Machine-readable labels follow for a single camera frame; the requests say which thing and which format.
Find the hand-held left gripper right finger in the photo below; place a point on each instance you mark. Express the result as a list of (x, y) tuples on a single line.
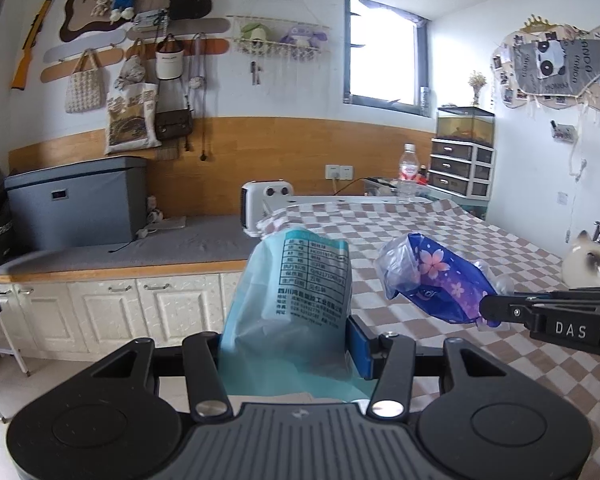
[(362, 350)]

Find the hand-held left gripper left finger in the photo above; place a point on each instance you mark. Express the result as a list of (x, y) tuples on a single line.
[(205, 365)]

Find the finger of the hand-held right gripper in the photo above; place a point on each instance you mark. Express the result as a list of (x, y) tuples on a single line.
[(505, 310)]

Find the purple flowered tissue packet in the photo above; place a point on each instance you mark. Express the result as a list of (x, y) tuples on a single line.
[(440, 275)]

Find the teal printed plastic packet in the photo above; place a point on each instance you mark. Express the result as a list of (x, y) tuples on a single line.
[(290, 310)]

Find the white cat dark face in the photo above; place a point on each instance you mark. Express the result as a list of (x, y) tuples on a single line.
[(587, 265)]

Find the white low cabinet row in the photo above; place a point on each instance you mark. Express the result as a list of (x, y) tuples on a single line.
[(105, 310)]

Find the grey counter mat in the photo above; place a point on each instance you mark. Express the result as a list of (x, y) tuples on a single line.
[(130, 247)]

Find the plastic drawer unit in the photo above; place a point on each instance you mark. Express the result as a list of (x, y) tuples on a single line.
[(460, 167)]

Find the small brown bottles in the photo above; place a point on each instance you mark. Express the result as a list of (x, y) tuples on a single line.
[(421, 174)]

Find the clear water bottle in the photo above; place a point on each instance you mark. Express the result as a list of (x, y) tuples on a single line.
[(408, 180)]

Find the glass aquarium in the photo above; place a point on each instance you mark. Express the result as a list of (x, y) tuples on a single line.
[(465, 125)]

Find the grey storage box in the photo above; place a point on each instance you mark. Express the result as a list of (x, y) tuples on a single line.
[(75, 205)]

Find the dried flower vase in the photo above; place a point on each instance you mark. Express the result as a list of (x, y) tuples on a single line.
[(477, 87)]

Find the brown leather satchel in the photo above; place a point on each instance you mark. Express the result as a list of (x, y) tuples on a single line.
[(174, 125)]

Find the printed canvas tote bag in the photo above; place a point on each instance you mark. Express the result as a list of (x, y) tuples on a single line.
[(130, 120)]

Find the grey framed window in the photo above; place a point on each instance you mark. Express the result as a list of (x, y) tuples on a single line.
[(385, 55)]

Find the cream knitted tote bag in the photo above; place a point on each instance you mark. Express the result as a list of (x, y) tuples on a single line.
[(84, 90)]

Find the white bucket bag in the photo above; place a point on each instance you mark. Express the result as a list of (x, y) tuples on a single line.
[(170, 62)]

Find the purple plush toy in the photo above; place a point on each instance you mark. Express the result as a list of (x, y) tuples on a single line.
[(302, 36)]

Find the green white plush toy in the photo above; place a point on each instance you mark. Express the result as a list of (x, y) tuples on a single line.
[(254, 32)]

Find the black hanging bag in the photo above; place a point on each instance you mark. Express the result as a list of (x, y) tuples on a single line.
[(185, 5)]

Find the toy rifle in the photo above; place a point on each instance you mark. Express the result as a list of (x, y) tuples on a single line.
[(32, 40)]

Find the white wall sockets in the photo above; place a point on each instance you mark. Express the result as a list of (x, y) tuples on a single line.
[(338, 171)]

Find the small wall photo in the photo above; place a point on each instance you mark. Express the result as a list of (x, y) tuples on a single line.
[(564, 132)]

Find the panda photo wall board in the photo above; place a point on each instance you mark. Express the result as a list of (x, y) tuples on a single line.
[(555, 65)]

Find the white wall shelf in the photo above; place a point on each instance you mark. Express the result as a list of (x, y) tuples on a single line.
[(275, 47)]

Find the wooden wall hook board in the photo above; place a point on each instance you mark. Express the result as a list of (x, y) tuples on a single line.
[(212, 47)]

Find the grey wall hook board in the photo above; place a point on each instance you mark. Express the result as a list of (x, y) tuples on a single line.
[(190, 27)]

